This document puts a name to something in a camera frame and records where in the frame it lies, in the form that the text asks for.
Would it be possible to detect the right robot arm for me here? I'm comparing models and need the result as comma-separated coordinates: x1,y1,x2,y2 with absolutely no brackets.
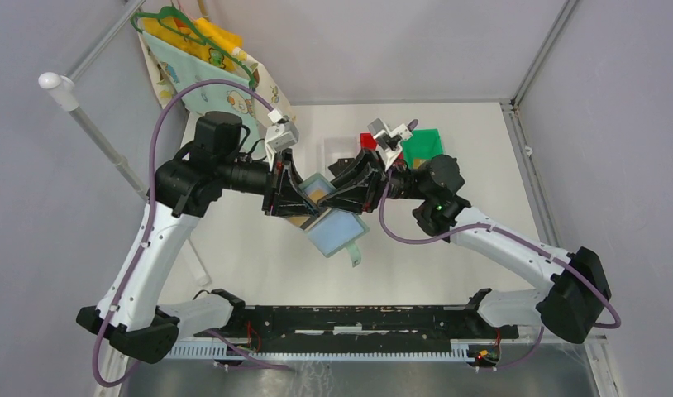
317,149,622,344

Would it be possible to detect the gold striped card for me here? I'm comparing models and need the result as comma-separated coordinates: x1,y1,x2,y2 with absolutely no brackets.
289,189,329,230

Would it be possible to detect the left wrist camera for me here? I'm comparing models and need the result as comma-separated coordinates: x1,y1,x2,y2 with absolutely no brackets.
264,108,299,165

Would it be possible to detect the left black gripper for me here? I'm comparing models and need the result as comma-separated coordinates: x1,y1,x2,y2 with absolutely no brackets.
220,147,322,218

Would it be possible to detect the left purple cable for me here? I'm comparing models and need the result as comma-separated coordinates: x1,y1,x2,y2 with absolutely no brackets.
91,79,294,389

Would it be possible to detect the aluminium frame rail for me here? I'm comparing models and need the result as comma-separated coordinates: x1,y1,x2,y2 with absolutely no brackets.
110,304,609,345

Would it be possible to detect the cream printed cloth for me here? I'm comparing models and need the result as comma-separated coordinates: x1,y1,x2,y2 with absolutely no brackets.
142,32,294,135

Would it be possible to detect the green clothes hanger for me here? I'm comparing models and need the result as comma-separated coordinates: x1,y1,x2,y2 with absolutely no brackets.
130,5,258,89

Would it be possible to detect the yellow cloth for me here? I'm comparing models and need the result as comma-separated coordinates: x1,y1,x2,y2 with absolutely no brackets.
143,16,245,75

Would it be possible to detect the white slotted cable duct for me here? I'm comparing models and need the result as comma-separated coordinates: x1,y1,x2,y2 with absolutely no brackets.
169,340,472,363

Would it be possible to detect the green plastic bin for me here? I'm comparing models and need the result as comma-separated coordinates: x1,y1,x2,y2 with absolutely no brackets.
402,129,445,169

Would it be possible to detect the purple cable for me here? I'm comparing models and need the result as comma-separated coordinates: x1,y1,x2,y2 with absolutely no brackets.
91,79,294,389
377,117,623,371

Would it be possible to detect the white plastic bin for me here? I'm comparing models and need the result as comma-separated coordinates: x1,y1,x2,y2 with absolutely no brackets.
322,136,360,167

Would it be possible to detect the light blue printed cloth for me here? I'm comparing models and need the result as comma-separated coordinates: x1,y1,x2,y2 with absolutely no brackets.
141,31,264,149

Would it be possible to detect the red plastic bin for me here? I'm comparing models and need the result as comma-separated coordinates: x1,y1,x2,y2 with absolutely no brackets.
359,132,385,159

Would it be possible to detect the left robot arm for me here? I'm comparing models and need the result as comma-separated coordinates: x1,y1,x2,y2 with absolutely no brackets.
77,112,319,364

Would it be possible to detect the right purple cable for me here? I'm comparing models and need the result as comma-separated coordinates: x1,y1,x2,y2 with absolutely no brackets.
377,117,623,371

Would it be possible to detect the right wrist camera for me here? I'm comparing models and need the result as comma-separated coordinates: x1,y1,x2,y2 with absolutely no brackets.
367,118,413,170

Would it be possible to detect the black card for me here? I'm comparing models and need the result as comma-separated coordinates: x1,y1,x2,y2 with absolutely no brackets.
327,158,354,177

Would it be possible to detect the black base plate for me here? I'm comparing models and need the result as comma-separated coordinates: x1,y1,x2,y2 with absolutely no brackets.
193,304,519,355

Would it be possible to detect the white clothes rack pole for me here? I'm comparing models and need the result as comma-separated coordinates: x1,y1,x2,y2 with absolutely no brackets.
37,72,212,287

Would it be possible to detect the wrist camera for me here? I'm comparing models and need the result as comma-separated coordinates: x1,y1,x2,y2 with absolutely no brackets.
367,118,413,170
264,108,299,165

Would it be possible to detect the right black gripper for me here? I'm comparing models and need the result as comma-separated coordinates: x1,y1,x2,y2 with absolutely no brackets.
315,147,431,215

